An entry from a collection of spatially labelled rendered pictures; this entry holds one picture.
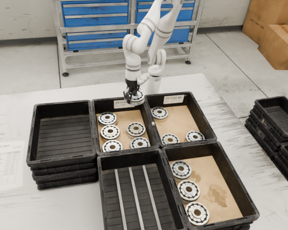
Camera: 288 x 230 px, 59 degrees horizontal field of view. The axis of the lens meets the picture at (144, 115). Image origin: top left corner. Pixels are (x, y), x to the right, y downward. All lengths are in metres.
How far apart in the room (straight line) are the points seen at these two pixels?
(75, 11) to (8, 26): 1.31
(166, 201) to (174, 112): 0.59
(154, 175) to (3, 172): 0.78
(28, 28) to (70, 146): 2.85
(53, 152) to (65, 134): 0.12
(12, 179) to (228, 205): 1.05
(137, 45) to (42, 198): 0.85
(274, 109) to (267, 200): 1.10
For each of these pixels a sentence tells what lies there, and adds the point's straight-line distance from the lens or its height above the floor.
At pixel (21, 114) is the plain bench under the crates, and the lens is 1.81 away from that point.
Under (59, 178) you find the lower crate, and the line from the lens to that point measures 1.32.
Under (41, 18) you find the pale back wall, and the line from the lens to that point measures 3.95.
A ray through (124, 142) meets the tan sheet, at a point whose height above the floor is 0.83.
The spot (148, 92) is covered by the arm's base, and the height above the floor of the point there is 0.83.
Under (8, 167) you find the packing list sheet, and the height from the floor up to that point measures 0.70.
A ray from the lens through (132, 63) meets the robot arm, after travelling 1.18.
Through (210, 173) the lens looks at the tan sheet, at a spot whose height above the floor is 0.83.
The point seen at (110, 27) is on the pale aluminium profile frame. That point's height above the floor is 0.59.
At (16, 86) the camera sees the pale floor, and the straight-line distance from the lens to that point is 3.29.
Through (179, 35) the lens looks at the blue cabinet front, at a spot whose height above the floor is 0.42.
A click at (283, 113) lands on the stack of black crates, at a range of 2.44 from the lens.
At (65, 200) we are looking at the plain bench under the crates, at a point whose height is 0.70.
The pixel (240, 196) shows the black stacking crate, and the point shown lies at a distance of 1.22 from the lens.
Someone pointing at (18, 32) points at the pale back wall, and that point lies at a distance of 4.06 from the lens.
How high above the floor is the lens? 1.86
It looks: 43 degrees down
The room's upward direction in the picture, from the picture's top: 5 degrees clockwise
